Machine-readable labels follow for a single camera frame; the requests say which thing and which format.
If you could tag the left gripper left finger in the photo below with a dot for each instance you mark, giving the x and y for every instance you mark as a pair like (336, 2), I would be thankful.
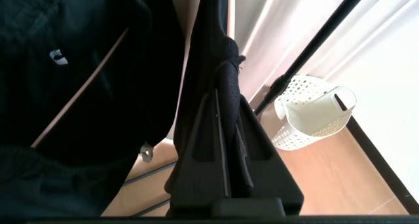
(196, 184)

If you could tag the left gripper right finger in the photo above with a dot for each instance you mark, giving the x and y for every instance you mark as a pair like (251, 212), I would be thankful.
(275, 184)

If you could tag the black shorts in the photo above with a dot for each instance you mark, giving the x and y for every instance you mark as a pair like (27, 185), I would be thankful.
(131, 86)

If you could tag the black garment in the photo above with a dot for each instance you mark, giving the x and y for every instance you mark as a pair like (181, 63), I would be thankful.
(203, 53)

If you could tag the white laundry basket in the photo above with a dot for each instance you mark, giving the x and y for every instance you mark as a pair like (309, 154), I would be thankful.
(307, 122)

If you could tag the black clothes rack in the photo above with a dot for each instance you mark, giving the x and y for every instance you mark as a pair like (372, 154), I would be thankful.
(314, 44)

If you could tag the beige curtain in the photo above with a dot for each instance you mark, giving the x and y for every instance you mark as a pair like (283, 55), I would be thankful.
(268, 21)

